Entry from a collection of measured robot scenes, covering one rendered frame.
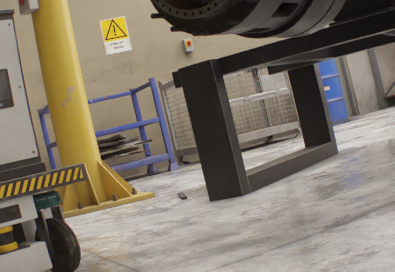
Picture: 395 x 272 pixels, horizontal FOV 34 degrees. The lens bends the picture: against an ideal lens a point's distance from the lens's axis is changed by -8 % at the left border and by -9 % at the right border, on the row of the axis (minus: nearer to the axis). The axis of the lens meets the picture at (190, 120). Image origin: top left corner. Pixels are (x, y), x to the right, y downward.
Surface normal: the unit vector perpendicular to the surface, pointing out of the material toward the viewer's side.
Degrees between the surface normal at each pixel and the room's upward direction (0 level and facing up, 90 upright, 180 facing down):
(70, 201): 90
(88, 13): 90
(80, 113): 90
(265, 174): 90
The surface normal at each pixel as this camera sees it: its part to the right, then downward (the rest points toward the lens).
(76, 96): 0.58, -0.15
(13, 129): 0.74, -0.18
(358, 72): 0.36, -0.10
